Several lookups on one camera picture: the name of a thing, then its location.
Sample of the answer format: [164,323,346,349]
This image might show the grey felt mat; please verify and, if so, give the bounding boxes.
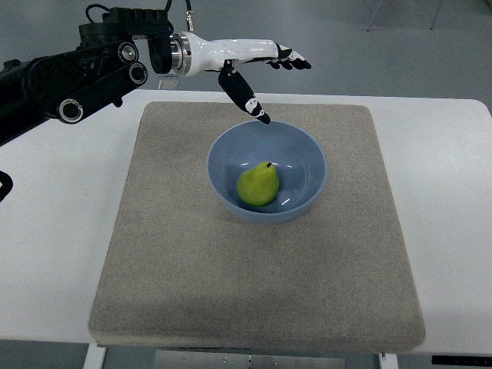
[88,102,425,354]

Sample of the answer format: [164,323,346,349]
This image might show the green pear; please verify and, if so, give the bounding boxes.
[236,161,280,207]

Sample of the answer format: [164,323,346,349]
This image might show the blue bowl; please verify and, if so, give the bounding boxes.
[207,121,328,224]

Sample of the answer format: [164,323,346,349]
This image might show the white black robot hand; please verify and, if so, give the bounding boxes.
[171,32,311,125]

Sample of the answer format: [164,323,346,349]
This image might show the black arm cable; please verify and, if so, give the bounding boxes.
[84,0,196,32]

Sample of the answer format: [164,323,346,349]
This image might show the grey table base plate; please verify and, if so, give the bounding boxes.
[154,351,347,369]

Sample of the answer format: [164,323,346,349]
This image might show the silver floor plate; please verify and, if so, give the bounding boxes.
[158,75,179,91]

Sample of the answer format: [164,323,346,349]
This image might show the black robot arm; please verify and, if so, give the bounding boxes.
[1,2,176,145]

